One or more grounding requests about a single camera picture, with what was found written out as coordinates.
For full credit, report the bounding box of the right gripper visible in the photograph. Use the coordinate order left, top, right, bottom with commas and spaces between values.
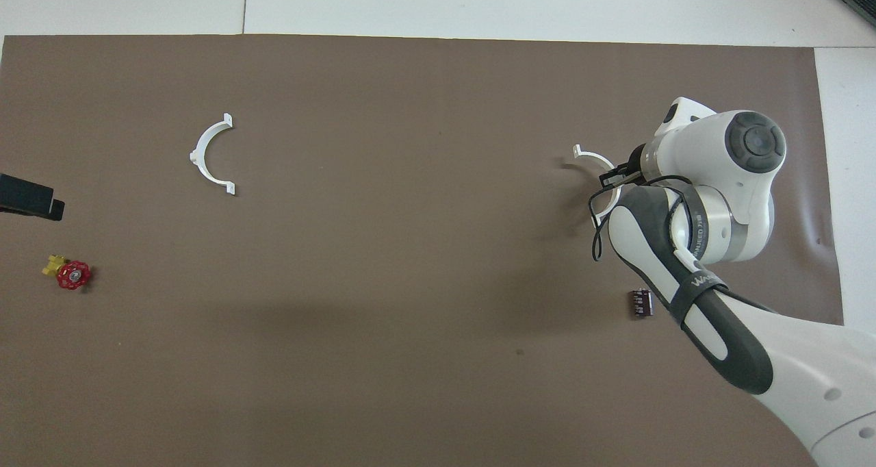
611, 142, 649, 188

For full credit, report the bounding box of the red handwheel yellow valve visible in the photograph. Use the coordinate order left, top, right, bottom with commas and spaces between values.
42, 253, 92, 291

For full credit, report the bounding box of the white half-ring pipe clamp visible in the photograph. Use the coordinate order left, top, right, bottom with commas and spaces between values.
190, 113, 237, 197
573, 144, 622, 227

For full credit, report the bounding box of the black cable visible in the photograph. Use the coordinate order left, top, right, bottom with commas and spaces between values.
588, 174, 693, 262

